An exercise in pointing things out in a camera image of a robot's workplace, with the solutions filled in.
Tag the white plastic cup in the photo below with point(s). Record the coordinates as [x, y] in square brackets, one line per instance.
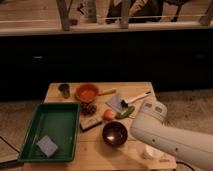
[151, 153]

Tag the black whiteboard eraser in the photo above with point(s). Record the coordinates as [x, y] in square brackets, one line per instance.
[90, 123]

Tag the grey blue sponge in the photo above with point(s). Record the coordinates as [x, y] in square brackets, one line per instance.
[47, 146]

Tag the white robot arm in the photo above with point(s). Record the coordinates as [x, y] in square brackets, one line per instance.
[193, 147]

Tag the green cucumber toy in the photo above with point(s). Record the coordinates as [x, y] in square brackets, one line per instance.
[125, 114]

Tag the orange fruit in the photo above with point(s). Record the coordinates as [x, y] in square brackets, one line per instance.
[108, 115]

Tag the green plastic tray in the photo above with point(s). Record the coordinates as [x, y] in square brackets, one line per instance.
[58, 121]

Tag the wooden table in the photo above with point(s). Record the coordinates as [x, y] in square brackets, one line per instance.
[92, 154]

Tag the dark brown bowl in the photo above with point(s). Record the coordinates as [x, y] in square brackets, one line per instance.
[114, 134]

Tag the orange bowl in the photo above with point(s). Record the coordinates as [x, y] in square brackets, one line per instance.
[86, 93]

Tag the yellow marker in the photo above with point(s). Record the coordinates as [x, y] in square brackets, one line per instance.
[107, 92]

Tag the dark small cup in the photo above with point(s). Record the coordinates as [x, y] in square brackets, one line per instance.
[65, 90]

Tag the grey cloth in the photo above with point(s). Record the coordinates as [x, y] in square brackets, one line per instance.
[115, 102]

